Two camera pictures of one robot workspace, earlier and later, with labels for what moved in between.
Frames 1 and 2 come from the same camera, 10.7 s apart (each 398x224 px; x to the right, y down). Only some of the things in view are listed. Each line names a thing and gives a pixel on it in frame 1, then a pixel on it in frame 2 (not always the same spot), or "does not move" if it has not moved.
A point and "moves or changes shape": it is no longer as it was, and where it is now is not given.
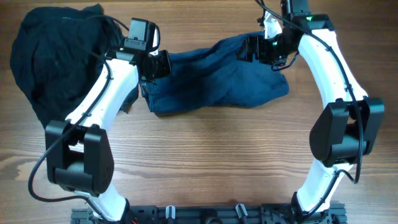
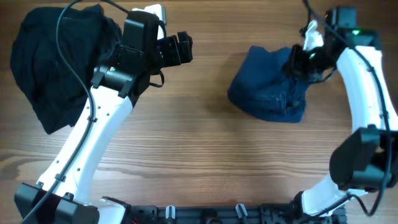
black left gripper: x=166 y=69 -> x=185 y=44
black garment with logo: x=59 y=55 does not move
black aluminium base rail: x=336 y=213 does not move
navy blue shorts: x=212 y=77 moves or changes shape
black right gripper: x=259 y=42 -> x=292 y=65
